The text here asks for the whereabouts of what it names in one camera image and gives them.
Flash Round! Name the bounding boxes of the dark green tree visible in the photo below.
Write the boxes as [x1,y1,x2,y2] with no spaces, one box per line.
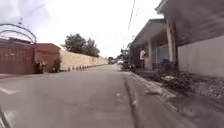
[63,33,101,58]

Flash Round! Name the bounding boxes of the grey concrete roadside strip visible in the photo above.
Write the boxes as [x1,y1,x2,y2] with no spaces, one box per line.
[122,70,224,128]

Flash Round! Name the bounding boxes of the person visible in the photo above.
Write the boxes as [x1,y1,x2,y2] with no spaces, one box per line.
[139,48,148,70]

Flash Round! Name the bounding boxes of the potted plant with flowers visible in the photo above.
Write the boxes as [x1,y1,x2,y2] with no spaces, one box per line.
[35,59,48,75]

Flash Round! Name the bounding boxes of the grey house with porch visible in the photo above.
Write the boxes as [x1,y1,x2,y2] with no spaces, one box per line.
[128,18,172,71]

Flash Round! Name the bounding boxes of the grey asphalt road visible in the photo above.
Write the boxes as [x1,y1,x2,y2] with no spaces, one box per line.
[0,63,136,128]

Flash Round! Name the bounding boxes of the building with pale wall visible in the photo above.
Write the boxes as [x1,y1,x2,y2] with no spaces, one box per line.
[155,0,224,79]

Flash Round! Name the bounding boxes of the green bush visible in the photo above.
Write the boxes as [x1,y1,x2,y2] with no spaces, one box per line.
[49,57,62,74]

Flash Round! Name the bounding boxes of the long pale boundary wall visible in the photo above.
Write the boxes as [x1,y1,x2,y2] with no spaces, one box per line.
[59,49,109,72]

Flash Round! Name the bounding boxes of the overhead wires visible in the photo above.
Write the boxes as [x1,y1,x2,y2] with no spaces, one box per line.
[125,0,141,38]

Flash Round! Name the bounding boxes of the red-brown building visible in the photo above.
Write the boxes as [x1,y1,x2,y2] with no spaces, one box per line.
[32,42,62,73]

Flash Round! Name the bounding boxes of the dark vehicle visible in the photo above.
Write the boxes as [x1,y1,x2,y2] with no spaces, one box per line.
[121,59,135,71]

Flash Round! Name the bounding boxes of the dark rubble strip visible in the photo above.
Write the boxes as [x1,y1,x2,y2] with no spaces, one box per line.
[132,67,224,101]

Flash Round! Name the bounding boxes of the arched metal frame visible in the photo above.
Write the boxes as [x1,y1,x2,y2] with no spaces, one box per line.
[0,22,38,44]

